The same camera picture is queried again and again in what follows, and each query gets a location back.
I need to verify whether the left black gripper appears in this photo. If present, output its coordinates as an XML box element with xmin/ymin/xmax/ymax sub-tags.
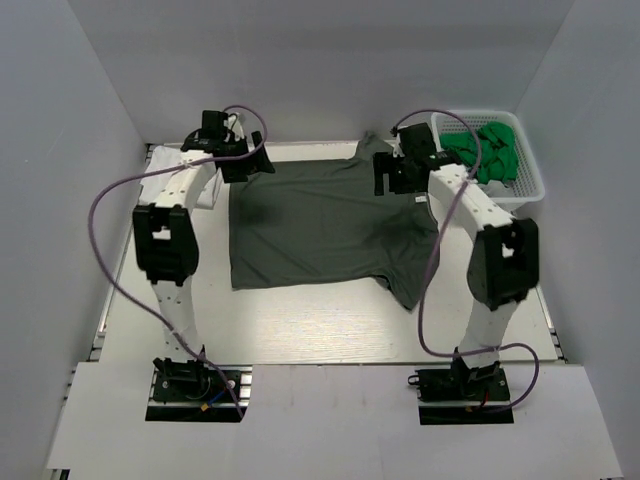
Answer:
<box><xmin>221</xmin><ymin>131</ymin><xmax>274</xmax><ymax>184</ymax></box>

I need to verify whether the dark grey t-shirt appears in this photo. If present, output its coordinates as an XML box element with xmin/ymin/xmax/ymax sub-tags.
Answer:
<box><xmin>228</xmin><ymin>132</ymin><xmax>438</xmax><ymax>311</ymax></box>

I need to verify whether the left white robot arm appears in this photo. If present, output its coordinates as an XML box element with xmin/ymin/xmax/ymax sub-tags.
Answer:
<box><xmin>132</xmin><ymin>105</ymin><xmax>275</xmax><ymax>360</ymax></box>

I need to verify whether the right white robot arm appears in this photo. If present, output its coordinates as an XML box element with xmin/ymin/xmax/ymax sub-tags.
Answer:
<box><xmin>373</xmin><ymin>123</ymin><xmax>539</xmax><ymax>399</ymax></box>

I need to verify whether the white folded t-shirt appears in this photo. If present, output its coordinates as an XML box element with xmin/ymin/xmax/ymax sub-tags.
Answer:
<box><xmin>138</xmin><ymin>146</ymin><xmax>223</xmax><ymax>212</ymax></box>

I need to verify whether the grey t-shirt in basket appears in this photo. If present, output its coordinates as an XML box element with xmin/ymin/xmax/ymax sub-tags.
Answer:
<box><xmin>481</xmin><ymin>180</ymin><xmax>513</xmax><ymax>198</ymax></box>

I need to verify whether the white plastic basket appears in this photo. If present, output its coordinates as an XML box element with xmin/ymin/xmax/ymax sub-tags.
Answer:
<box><xmin>431</xmin><ymin>110</ymin><xmax>545</xmax><ymax>211</ymax></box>

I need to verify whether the green t-shirt in basket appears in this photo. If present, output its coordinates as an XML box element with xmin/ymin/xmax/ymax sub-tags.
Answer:
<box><xmin>439</xmin><ymin>121</ymin><xmax>519</xmax><ymax>185</ymax></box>

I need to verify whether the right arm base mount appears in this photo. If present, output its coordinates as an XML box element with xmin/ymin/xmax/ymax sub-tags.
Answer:
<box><xmin>407</xmin><ymin>368</ymin><xmax>514</xmax><ymax>426</ymax></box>

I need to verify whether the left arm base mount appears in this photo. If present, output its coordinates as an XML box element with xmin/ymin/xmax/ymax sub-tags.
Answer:
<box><xmin>145</xmin><ymin>358</ymin><xmax>252</xmax><ymax>423</ymax></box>

